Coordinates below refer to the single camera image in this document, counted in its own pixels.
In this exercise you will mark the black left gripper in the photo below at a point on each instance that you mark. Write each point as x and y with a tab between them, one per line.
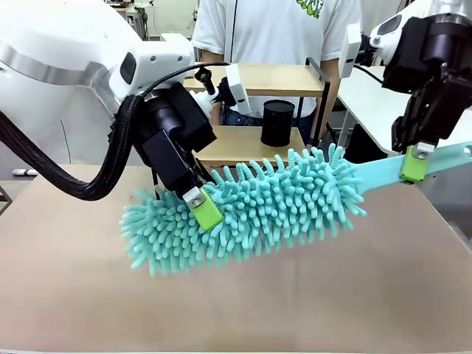
184	114

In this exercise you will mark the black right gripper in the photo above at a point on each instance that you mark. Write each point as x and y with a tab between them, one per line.
424	48

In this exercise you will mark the teal chenille duster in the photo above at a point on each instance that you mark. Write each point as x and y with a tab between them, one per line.
258	214

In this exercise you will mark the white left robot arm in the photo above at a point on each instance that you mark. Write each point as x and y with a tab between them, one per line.
66	55

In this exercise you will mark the person's left forearm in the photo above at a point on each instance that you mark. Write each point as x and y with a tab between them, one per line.
330	73

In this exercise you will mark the large white table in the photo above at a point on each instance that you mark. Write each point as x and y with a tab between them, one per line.
368	110

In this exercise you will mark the blue jeans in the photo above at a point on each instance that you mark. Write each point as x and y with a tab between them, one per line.
228	118

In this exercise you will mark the black cylindrical container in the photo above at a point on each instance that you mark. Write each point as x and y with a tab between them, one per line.
277	123

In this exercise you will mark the white t-shirt torso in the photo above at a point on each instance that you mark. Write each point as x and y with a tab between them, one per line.
273	33

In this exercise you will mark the white flat device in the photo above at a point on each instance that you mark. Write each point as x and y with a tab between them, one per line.
24	172

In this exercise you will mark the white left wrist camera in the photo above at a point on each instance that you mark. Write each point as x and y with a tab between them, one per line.
237	88

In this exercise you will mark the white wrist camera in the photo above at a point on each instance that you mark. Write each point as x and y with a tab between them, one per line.
350	51
237	88

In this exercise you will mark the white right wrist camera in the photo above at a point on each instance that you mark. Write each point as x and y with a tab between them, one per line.
350	51

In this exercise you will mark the wooden shelf black metal frame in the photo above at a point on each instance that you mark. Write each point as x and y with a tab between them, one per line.
280	79

